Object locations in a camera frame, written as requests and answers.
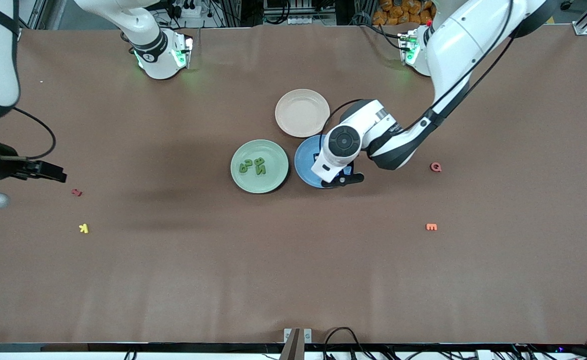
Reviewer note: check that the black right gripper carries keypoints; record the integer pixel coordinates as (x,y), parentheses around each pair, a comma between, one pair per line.
(2,165)

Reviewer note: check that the green foam letter a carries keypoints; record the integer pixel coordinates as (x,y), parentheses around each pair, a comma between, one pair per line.
(243,168)

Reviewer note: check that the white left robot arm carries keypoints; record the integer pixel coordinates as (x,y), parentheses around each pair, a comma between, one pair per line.
(448,45)

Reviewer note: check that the blue plate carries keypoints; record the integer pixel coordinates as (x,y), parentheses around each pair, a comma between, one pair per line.
(303,165)

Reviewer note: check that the light green plate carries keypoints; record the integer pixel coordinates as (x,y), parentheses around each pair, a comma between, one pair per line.
(268,147)

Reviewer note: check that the pale pink plate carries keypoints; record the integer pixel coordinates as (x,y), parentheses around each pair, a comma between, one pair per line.
(298,113)

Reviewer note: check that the red foam letter I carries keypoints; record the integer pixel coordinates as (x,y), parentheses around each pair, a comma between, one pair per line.
(76,192)

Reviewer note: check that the red foam letter Q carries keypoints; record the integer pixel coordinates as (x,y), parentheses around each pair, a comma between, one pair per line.
(436,167)

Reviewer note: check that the orange foam letter E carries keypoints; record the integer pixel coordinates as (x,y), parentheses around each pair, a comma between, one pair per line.
(431,227)

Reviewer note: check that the brown table cover mat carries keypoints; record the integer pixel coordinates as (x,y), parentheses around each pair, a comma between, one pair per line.
(273,260)

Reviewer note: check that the yellow foam letter K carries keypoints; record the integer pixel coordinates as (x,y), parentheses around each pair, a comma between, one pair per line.
(84,228)

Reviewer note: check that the white power strip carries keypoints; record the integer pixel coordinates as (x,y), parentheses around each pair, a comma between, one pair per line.
(189,7)
(303,20)

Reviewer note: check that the pile of orange items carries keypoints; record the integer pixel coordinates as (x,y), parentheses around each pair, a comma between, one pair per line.
(401,11)

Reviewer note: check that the grey metal bracket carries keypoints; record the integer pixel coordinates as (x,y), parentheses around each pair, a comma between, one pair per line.
(307,334)

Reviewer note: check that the black table edge rail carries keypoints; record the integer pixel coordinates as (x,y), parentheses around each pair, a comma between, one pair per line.
(123,347)

